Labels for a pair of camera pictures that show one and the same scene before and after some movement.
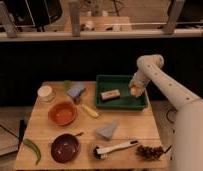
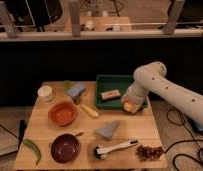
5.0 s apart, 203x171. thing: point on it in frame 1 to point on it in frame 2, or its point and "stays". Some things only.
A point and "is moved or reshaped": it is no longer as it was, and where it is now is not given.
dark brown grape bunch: x=150 y=152 stays
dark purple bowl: x=64 y=148 stays
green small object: x=67 y=83 stays
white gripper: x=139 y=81 to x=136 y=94
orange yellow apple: x=133 y=90 is moved or reshaped
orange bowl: x=62 y=113 stays
